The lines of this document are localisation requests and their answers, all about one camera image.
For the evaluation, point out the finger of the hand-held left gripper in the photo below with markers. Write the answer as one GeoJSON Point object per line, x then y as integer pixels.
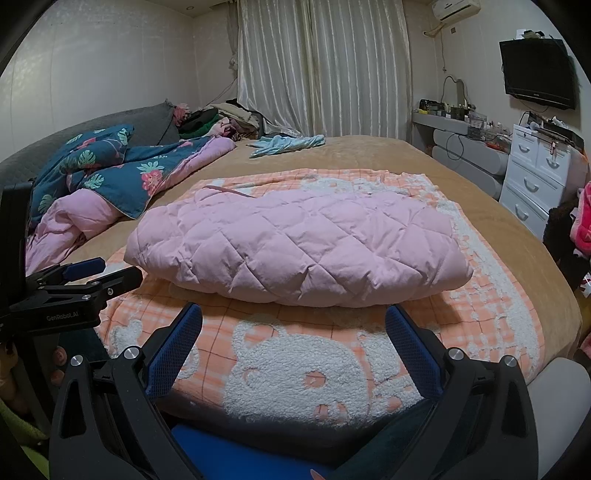
{"type": "Point", "coordinates": [87, 266]}
{"type": "Point", "coordinates": [120, 279]}

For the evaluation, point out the black set-top box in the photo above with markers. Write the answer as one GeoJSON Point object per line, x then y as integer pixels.
{"type": "Point", "coordinates": [558, 134]}

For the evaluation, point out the white drawer cabinet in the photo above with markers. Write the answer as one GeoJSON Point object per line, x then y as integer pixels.
{"type": "Point", "coordinates": [531, 175]}

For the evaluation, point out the light blue garment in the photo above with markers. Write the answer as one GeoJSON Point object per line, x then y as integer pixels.
{"type": "Point", "coordinates": [281, 144]}

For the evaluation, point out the pink printed cloth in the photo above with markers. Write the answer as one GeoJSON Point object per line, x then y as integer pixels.
{"type": "Point", "coordinates": [581, 217]}

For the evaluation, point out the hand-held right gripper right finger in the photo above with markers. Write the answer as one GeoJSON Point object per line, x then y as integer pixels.
{"type": "Point", "coordinates": [415, 355]}

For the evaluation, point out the orange checked blanket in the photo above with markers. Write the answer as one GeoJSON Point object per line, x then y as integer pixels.
{"type": "Point", "coordinates": [286, 369]}

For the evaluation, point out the black cloth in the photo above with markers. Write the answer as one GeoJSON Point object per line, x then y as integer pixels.
{"type": "Point", "coordinates": [561, 240]}

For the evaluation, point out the white bed footboard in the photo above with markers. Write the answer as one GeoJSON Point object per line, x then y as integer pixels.
{"type": "Point", "coordinates": [556, 406]}

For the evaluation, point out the white striped curtain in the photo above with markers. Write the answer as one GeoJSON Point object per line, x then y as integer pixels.
{"type": "Point", "coordinates": [323, 69]}

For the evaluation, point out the bed with tan cover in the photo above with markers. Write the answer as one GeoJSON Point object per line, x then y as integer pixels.
{"type": "Point", "coordinates": [369, 152]}

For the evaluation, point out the pile of clothes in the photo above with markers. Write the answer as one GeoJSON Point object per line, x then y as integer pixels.
{"type": "Point", "coordinates": [217, 122]}

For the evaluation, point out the small table mirror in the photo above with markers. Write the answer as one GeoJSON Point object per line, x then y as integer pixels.
{"type": "Point", "coordinates": [457, 94]}

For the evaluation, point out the pink quilted jacket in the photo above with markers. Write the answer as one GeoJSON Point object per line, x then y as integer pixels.
{"type": "Point", "coordinates": [300, 244]}

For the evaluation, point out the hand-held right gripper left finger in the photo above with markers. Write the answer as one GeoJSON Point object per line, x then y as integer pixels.
{"type": "Point", "coordinates": [175, 350]}

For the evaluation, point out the person's blue clothing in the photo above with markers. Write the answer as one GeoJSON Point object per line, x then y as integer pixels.
{"type": "Point", "coordinates": [240, 447]}

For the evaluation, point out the clutter of small toiletries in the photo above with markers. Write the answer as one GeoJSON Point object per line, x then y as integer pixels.
{"type": "Point", "coordinates": [466, 120]}

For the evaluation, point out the person's left hand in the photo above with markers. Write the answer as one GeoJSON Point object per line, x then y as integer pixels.
{"type": "Point", "coordinates": [60, 357]}

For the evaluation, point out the grey dressing table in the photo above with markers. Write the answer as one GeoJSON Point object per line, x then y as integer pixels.
{"type": "Point", "coordinates": [471, 157]}

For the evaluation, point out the blue floral quilt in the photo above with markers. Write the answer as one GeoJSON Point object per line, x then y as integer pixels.
{"type": "Point", "coordinates": [106, 170]}

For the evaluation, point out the black wall television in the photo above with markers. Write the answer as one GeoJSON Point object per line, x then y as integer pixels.
{"type": "Point", "coordinates": [538, 69]}

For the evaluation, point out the grey pillow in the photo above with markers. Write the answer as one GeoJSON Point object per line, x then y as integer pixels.
{"type": "Point", "coordinates": [92, 129]}

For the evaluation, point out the white air conditioner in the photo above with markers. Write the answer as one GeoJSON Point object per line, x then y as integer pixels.
{"type": "Point", "coordinates": [455, 8]}

